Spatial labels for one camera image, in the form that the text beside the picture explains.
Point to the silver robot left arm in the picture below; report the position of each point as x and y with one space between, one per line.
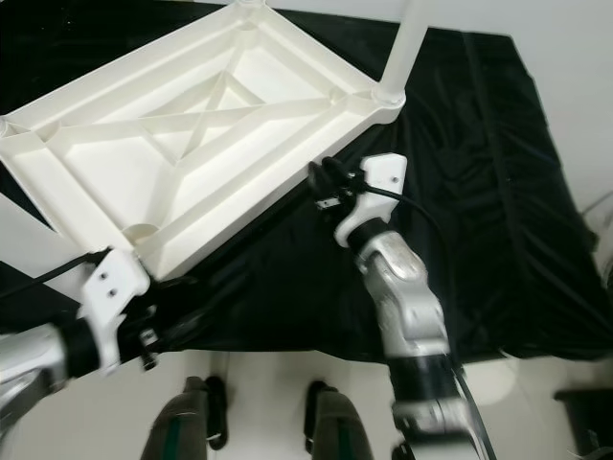
38 374

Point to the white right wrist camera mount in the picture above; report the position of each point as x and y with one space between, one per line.
383 172

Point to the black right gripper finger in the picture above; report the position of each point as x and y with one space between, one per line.
319 175

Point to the white plastic children table top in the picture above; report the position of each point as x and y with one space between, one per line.
230 96

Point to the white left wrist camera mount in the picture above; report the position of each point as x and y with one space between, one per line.
113 292

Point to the black table cloth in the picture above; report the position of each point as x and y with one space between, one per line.
517 240

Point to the grey robot right leg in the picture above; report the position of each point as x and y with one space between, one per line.
345 426

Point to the grey robot leg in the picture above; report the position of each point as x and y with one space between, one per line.
187 422
345 426

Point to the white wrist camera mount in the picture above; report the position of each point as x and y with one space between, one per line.
383 172
113 292

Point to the grey robot left leg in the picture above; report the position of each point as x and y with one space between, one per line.
187 422

